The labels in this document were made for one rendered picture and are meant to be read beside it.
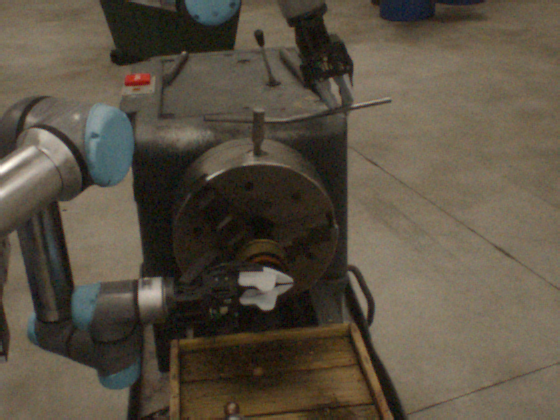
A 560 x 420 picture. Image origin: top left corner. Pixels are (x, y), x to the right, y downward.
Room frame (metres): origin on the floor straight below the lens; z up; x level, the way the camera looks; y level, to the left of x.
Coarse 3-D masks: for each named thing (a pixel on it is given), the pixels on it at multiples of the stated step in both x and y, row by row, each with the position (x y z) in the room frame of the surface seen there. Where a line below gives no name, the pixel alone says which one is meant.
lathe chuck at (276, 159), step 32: (224, 160) 1.19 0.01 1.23; (256, 160) 1.16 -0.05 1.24; (288, 160) 1.19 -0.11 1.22; (224, 192) 1.15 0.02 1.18; (256, 192) 1.15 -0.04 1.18; (288, 192) 1.15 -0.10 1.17; (320, 192) 1.15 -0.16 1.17; (192, 224) 1.14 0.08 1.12; (192, 256) 1.14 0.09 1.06; (224, 256) 1.15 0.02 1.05; (320, 256) 1.15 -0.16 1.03
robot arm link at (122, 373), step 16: (80, 336) 0.98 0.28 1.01; (128, 336) 0.95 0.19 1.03; (80, 352) 0.96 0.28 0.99; (96, 352) 0.94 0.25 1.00; (112, 352) 0.93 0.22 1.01; (128, 352) 0.94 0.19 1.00; (96, 368) 0.95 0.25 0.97; (112, 368) 0.93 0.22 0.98; (128, 368) 0.94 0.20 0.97; (112, 384) 0.93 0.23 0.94; (128, 384) 0.94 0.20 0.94
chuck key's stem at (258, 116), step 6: (258, 108) 1.20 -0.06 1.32; (258, 114) 1.18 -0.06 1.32; (264, 114) 1.19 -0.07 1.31; (258, 120) 1.18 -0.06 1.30; (252, 126) 1.19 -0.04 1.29; (258, 126) 1.18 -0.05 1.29; (252, 132) 1.19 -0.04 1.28; (258, 132) 1.18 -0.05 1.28; (252, 138) 1.19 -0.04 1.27; (258, 138) 1.18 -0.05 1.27; (258, 144) 1.19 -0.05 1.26; (258, 150) 1.19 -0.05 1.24
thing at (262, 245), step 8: (256, 240) 1.07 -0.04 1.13; (264, 240) 1.06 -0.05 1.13; (248, 248) 1.06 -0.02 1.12; (256, 248) 1.05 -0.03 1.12; (264, 248) 1.04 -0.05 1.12; (272, 248) 1.05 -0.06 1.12; (280, 248) 1.06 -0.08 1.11; (240, 256) 1.06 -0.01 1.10; (248, 256) 1.03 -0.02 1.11; (256, 256) 1.03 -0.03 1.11; (264, 256) 1.02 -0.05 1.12; (272, 256) 1.03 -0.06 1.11; (280, 256) 1.04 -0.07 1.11; (264, 264) 1.01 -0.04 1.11; (272, 264) 1.01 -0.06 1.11; (280, 264) 1.02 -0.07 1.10
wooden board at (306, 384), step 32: (192, 352) 1.07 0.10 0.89; (256, 352) 1.06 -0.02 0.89; (288, 352) 1.05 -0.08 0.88; (320, 352) 1.05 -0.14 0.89; (352, 352) 1.04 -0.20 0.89; (192, 384) 0.99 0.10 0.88; (224, 384) 0.98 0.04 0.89; (256, 384) 0.97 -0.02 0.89; (288, 384) 0.97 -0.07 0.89; (320, 384) 0.96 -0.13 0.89; (352, 384) 0.96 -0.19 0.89; (192, 416) 0.91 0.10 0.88; (256, 416) 0.90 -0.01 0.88; (288, 416) 0.89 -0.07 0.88; (320, 416) 0.89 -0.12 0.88; (352, 416) 0.88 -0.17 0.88; (384, 416) 0.86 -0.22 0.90
